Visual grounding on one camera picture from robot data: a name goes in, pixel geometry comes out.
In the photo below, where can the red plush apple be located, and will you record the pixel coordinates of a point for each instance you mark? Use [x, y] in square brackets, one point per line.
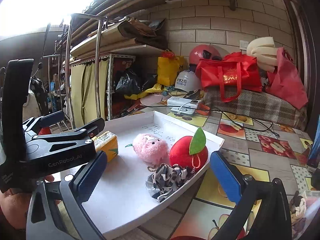
[190, 152]

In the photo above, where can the fruit pattern tablecloth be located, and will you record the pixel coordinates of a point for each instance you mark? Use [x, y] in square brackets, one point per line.
[262, 149]

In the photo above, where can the orange scissors handle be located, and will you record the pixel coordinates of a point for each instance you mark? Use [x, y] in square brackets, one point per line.
[203, 109]

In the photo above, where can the white shallow cardboard box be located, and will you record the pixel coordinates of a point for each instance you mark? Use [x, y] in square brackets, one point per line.
[120, 201]

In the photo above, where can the black power adapter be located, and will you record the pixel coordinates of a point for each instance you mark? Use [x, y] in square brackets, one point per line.
[315, 179]

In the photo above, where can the pink tissue pack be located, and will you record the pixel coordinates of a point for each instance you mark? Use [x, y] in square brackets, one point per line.
[310, 197]

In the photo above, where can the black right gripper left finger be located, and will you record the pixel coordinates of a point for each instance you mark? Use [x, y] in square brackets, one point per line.
[56, 211]

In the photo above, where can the metal shelf rack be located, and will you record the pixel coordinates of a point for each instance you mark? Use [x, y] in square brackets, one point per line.
[117, 42]

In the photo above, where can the pink plush toy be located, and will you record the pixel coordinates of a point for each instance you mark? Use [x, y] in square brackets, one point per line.
[149, 148]

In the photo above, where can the yellow shopping bag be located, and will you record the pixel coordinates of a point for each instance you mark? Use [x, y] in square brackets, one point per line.
[169, 66]

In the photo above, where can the red tote bag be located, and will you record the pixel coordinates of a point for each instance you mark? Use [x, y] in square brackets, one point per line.
[235, 72]

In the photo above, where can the red helmet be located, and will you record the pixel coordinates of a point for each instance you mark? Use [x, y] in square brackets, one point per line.
[203, 51]

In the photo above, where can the dark red fabric bag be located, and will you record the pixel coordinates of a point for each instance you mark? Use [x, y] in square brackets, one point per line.
[285, 81]

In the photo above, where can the black plastic bag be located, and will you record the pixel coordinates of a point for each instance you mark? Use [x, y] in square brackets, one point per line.
[131, 82]

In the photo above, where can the black white patterned scrunchie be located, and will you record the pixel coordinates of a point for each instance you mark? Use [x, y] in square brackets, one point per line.
[166, 180]

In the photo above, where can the person's left hand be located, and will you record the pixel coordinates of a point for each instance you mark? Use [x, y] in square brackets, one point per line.
[14, 207]

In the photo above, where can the plaid covered cushion bench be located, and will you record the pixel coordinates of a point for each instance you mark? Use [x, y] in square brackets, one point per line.
[261, 106]

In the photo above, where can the cream foam roll stack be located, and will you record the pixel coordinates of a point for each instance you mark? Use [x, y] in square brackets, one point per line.
[264, 50]

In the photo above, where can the yellow curtain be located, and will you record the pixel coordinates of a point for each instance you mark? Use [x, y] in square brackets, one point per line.
[83, 91]

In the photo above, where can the white power bank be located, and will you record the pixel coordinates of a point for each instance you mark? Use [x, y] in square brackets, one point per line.
[182, 106]

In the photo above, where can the beige brown braided rope toy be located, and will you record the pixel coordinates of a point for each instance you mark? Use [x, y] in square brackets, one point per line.
[297, 207]

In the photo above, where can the white helmet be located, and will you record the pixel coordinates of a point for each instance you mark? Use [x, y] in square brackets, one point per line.
[187, 81]

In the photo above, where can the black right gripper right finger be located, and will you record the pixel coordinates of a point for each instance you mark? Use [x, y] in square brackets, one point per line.
[273, 219]

